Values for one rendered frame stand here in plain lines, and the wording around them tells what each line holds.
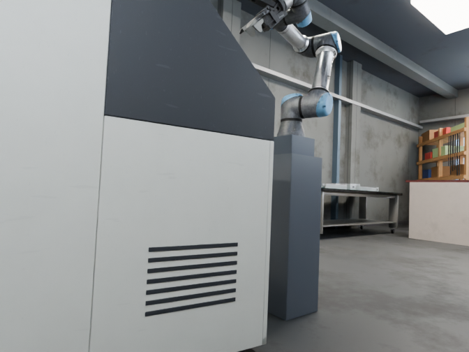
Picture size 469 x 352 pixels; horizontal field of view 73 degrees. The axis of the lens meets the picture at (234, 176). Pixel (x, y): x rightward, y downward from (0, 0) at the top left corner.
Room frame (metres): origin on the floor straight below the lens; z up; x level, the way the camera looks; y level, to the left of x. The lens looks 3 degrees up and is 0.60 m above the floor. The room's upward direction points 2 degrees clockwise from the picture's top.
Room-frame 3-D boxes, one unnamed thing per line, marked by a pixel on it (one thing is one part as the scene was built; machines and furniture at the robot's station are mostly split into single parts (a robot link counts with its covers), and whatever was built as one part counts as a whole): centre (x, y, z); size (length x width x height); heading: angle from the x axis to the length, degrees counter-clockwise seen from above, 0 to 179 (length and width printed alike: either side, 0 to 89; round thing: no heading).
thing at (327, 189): (5.12, -1.79, 0.41); 2.25 x 0.84 x 0.81; 128
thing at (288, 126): (1.70, -0.29, 0.95); 0.15 x 0.15 x 0.10
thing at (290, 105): (1.69, -0.30, 1.07); 0.13 x 0.12 x 0.14; 57
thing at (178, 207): (1.29, 0.29, 0.39); 0.70 x 0.58 x 0.79; 32
